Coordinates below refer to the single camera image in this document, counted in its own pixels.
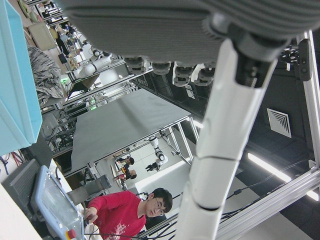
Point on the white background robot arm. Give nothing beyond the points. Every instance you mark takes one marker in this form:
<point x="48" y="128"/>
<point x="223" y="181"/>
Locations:
<point x="156" y="147"/>
<point x="96" y="65"/>

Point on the black frame-mounted camera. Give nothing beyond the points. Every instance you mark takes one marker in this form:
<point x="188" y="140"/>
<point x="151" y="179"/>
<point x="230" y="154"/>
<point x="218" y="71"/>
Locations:
<point x="304" y="62"/>

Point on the grey covered workbench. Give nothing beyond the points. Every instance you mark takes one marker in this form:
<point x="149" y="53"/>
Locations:
<point x="120" y="125"/>

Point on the dark-haired background person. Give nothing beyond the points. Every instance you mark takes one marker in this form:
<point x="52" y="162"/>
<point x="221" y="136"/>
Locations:
<point x="132" y="174"/>
<point x="130" y="160"/>

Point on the teal plastic bin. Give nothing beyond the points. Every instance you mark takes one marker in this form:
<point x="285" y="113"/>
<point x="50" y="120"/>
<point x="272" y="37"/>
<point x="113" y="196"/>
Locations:
<point x="15" y="87"/>

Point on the white ceiling air vent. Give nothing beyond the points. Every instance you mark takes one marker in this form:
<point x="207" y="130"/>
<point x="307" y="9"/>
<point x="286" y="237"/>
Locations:
<point x="278" y="122"/>

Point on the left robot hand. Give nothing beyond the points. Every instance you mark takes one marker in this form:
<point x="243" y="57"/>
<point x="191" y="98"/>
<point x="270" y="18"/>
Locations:
<point x="150" y="30"/>

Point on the person in red sweater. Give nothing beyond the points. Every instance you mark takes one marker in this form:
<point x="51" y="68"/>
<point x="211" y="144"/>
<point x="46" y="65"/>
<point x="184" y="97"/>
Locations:
<point x="115" y="210"/>

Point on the grey metal box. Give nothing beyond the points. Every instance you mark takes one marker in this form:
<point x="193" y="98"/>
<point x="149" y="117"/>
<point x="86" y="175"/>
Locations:
<point x="87" y="187"/>

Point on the grey ribbed control box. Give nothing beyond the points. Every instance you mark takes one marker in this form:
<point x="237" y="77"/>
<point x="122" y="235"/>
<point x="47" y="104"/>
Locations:
<point x="21" y="180"/>

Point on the blue-grey teach pendant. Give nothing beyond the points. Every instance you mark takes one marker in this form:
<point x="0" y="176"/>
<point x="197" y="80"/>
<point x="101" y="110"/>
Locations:
<point x="55" y="200"/>

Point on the ceiling light strip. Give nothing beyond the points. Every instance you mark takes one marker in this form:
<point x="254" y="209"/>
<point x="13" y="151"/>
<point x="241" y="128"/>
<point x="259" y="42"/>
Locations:
<point x="312" y="195"/>
<point x="270" y="167"/>

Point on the grey striped fabric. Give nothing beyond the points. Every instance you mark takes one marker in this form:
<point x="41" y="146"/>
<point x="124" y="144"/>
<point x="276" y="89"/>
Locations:
<point x="42" y="72"/>

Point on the beige cardboard box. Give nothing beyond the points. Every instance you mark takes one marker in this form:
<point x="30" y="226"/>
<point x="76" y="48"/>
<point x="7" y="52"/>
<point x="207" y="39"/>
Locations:
<point x="40" y="36"/>

